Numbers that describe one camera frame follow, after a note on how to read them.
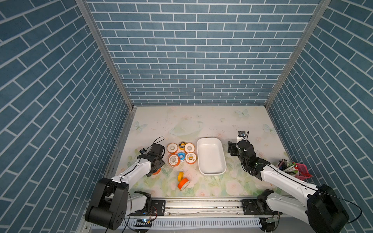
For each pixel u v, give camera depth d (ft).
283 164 2.53
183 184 2.48
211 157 3.01
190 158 2.93
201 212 2.40
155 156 2.25
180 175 2.64
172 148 3.10
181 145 3.16
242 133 2.41
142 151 2.64
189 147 3.10
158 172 2.80
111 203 1.34
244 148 2.06
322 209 1.35
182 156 2.99
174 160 2.91
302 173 2.58
